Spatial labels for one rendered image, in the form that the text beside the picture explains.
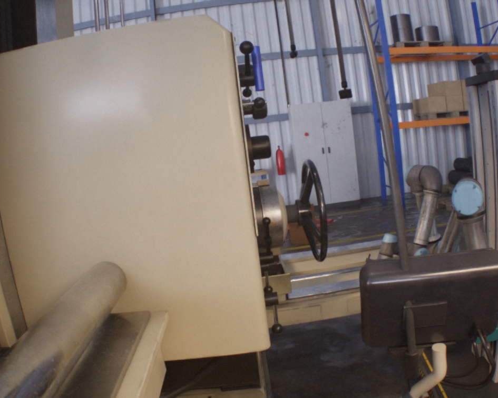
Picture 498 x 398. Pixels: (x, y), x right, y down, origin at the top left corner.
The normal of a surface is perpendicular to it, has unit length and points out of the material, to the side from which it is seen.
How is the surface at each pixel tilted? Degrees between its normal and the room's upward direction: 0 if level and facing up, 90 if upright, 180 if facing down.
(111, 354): 0
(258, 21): 90
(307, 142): 90
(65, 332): 49
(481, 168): 90
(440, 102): 90
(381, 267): 20
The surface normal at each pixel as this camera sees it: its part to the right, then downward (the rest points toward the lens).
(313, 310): 0.07, 0.13
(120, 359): -0.12, -0.98
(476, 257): -0.18, -0.87
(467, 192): -0.51, 0.04
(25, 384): 0.76, -0.65
